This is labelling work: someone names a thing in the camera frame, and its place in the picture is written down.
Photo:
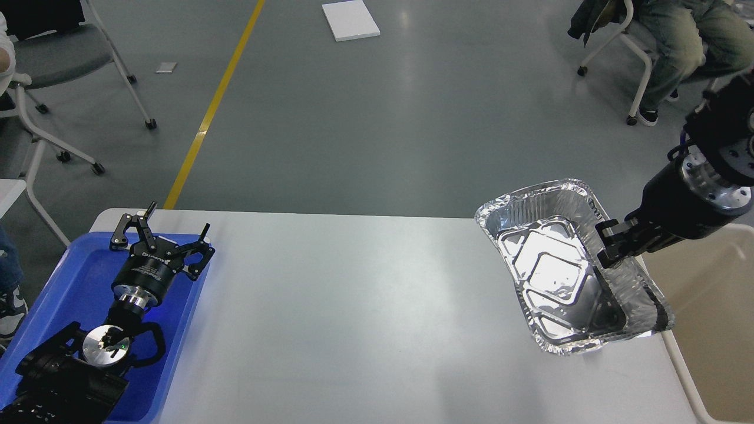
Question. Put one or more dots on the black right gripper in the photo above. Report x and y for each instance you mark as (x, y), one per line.
(687, 200)

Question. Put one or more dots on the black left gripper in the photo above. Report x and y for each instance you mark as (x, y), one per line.
(150, 268)

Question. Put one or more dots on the aluminium foil tray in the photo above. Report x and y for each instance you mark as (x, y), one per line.
(546, 234)

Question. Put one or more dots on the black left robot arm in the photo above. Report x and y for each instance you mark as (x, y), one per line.
(102, 341)

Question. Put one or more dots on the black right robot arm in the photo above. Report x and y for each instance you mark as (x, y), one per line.
(721, 127)

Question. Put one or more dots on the blue plastic tray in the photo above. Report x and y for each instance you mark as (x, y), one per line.
(79, 290)

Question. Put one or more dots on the beige plastic bin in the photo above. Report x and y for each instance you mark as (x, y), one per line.
(708, 285)

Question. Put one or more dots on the white side table corner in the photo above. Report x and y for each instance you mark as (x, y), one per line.
(11, 190)

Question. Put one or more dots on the person in blue jeans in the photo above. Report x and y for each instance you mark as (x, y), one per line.
(13, 306)

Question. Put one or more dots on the white chair right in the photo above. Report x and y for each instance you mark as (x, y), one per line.
(594, 15)

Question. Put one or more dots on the seated person in green trousers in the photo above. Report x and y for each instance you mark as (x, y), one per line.
(695, 40)

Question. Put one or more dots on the grey office chair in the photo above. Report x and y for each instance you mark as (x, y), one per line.
(61, 41)

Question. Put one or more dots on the white board on floor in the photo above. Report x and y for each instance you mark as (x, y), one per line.
(350, 20)

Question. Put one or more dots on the white chair frame left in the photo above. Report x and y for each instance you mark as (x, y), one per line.
(40, 140)

